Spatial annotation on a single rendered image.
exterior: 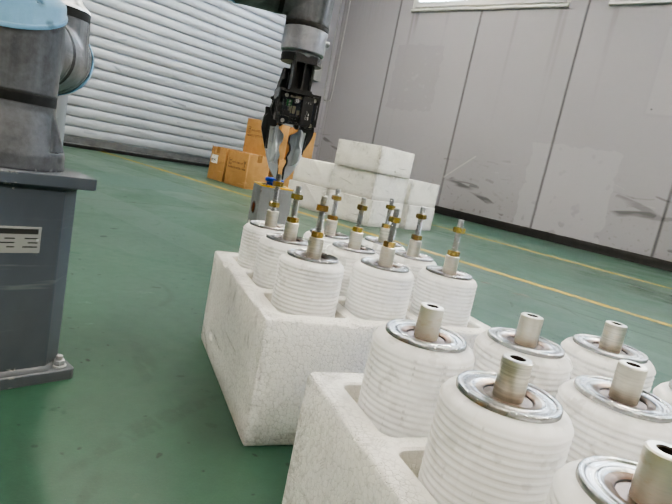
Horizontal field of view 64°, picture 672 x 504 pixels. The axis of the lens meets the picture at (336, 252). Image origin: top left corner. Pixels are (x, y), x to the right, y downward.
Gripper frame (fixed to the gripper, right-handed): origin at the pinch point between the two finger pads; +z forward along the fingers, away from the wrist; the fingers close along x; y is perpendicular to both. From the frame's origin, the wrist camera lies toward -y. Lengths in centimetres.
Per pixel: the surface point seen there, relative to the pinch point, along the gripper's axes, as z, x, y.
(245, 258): 16.0, -3.9, 3.4
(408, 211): 22, 140, -265
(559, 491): 11, 5, 76
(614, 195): -23, 387, -349
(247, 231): 11.2, -4.3, 2.7
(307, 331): 18.5, 2.1, 31.9
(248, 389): 27.9, -4.0, 30.6
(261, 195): 5.9, -0.7, -13.1
